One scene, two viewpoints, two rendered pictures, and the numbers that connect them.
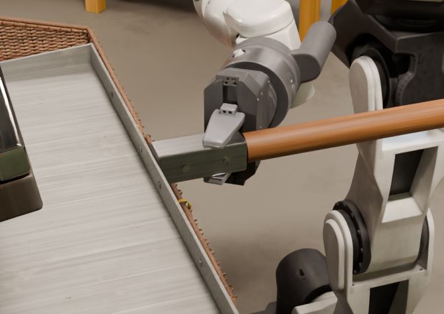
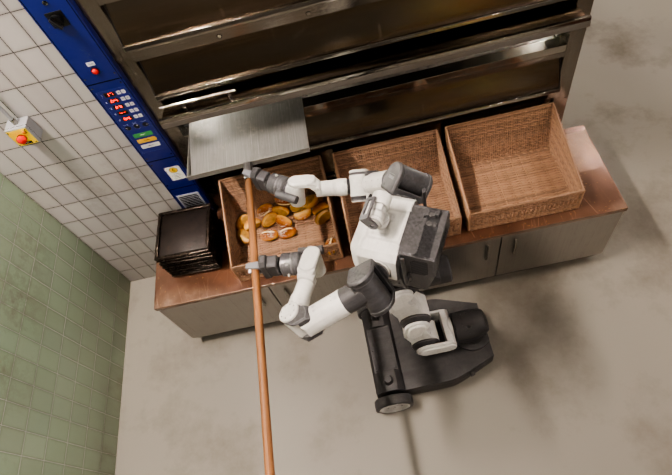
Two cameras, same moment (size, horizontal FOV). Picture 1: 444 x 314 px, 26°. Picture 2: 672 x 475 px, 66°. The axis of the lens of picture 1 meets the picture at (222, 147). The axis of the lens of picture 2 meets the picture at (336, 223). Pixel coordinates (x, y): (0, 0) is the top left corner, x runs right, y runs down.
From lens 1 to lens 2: 242 cm
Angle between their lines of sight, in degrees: 78
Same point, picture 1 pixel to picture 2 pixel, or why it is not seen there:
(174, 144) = (247, 165)
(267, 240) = (578, 341)
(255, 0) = (304, 179)
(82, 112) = (281, 151)
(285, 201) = (623, 358)
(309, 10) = not seen: outside the picture
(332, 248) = not seen: hidden behind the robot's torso
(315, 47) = (279, 194)
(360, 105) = not seen: hidden behind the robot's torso
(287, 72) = (270, 187)
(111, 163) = (256, 158)
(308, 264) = (468, 316)
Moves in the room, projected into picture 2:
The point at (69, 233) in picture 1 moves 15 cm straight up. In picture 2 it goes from (233, 152) to (221, 130)
